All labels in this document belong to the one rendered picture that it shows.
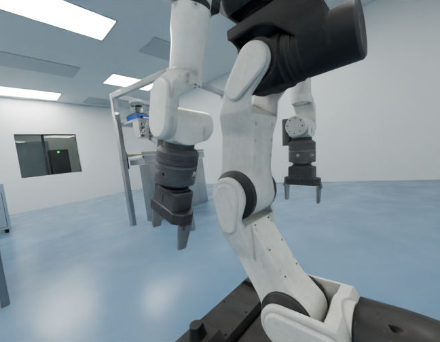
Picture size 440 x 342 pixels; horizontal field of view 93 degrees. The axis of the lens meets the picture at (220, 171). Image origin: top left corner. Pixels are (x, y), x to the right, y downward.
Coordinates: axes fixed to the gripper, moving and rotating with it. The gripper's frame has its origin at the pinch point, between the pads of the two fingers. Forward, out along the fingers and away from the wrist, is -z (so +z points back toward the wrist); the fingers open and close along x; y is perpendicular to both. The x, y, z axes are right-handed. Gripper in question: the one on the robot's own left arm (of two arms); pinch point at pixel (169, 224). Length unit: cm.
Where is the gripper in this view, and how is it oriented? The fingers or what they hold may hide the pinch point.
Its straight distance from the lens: 51.4
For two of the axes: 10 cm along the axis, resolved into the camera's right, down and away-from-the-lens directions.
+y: -6.9, 0.7, -7.2
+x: -7.1, -2.9, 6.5
